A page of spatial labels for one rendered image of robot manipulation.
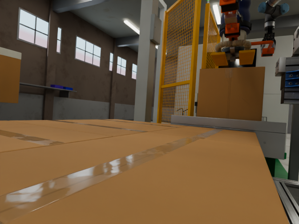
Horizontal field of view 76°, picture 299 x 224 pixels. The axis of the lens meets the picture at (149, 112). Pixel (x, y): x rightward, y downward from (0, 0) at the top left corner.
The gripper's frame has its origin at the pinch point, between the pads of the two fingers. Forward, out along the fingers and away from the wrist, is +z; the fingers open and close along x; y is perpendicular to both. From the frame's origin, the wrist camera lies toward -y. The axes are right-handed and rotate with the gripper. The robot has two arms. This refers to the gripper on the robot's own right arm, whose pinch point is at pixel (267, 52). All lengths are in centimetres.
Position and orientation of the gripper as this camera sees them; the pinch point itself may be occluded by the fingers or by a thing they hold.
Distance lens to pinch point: 202.5
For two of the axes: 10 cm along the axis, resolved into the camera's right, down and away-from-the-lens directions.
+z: -0.6, 10.0, 0.1
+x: 9.0, 0.6, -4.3
